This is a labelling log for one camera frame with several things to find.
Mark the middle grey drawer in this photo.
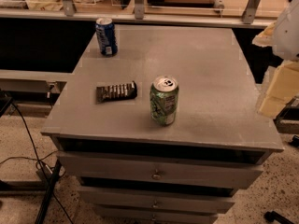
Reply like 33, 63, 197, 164
78, 187, 235, 214

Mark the top grey drawer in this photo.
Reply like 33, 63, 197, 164
57, 151, 263, 189

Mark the black floor cable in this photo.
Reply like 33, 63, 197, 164
0, 101, 75, 224

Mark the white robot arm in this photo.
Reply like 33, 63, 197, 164
272, 0, 299, 62

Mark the bottom grey drawer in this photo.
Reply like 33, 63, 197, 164
94, 205, 218, 224

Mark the metal railing frame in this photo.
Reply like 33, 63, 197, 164
0, 0, 283, 27

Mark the green soda can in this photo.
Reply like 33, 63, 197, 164
149, 76, 179, 126

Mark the grey drawer cabinet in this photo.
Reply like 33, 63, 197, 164
43, 25, 283, 224

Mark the blue soda can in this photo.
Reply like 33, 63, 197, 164
95, 18, 118, 56

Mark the grey drawer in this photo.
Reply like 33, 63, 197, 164
78, 187, 235, 214
94, 205, 218, 224
57, 151, 263, 189

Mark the black caster foot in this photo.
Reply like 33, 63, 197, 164
263, 211, 294, 224

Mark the black stand leg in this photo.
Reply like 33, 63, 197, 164
35, 161, 62, 224

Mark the dark snack bar wrapper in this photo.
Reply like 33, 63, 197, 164
96, 81, 137, 104

